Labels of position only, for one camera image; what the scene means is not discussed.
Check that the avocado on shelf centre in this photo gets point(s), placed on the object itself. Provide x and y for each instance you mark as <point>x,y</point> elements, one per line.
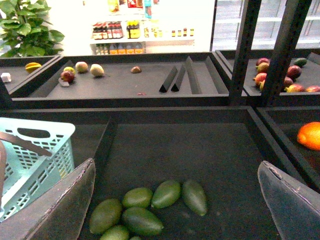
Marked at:
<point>142,221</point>

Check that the avocado on shelf left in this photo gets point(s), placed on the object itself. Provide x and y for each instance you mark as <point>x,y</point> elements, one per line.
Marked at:
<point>105,215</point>

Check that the avocado on shelf bottom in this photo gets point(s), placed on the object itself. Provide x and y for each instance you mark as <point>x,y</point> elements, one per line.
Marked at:
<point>117,232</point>

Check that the avocado on shelf upper-middle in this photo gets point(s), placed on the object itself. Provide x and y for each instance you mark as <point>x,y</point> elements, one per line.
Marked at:
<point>166,194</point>

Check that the bottle shelf background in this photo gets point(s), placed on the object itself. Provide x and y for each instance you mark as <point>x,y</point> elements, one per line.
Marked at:
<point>140,37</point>

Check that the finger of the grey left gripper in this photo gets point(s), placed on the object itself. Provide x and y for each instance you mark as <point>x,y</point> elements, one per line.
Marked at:
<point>3,161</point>
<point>24,144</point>

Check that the orange on right shelf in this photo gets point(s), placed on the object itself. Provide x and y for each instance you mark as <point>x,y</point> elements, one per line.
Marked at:
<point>309,136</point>

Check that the green potted plant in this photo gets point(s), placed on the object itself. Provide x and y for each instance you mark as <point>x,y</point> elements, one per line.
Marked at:
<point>26,31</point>

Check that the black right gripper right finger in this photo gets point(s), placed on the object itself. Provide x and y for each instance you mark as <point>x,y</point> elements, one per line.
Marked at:
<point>294,207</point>

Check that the avocado on shelf upper-left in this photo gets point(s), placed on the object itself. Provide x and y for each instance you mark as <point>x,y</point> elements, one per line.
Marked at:
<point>137,197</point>

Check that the light blue plastic basket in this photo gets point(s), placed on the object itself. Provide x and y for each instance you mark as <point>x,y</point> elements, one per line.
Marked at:
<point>28,175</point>

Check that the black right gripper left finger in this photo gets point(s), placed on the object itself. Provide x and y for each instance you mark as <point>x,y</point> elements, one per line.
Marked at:
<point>59,213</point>

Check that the black fruit display shelf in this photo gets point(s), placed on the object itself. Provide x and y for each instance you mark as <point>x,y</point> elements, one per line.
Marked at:
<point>150,118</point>

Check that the avocado on shelf right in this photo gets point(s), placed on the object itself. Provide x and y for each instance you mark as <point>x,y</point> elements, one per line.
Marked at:
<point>194,197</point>

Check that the yellow starfruit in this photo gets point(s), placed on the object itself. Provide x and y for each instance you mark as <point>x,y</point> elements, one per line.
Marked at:
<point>32,66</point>

